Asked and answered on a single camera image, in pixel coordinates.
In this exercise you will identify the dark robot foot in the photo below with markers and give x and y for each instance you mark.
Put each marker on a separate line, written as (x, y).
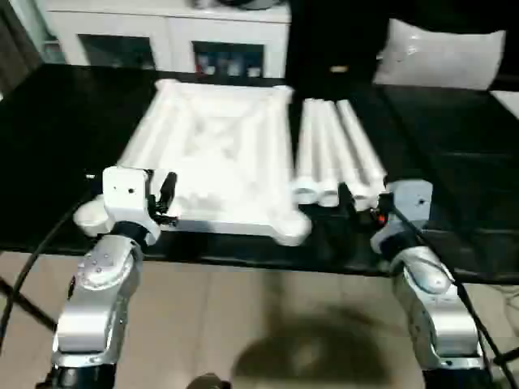
(208, 381)

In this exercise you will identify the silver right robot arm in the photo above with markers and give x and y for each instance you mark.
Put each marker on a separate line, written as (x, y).
(438, 308)

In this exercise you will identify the black work mat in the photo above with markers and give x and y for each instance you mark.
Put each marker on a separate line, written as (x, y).
(61, 142)

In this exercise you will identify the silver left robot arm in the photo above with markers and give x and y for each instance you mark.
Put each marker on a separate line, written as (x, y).
(97, 291)

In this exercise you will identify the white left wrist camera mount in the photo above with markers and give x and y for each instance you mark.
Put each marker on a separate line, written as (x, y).
(123, 190)

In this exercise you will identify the white plastic table top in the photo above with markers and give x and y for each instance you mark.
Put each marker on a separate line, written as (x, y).
(219, 162)

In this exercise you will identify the black cabinet with gold label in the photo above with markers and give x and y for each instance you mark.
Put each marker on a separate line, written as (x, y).
(336, 40)

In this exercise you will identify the white sideboard cabinet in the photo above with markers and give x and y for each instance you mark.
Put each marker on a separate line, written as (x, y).
(170, 36)

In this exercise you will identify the grey cushion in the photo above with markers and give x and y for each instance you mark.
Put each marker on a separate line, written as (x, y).
(438, 52)

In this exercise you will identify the red packet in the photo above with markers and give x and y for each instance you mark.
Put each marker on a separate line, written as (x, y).
(201, 65)

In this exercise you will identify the black floor stand bar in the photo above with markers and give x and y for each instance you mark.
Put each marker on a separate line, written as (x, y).
(507, 356)
(28, 304)

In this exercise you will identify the white plastic table leg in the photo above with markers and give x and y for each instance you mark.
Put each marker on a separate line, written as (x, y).
(326, 170)
(305, 162)
(357, 182)
(365, 142)

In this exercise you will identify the white flat board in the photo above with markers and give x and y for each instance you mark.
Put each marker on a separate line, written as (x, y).
(509, 101)

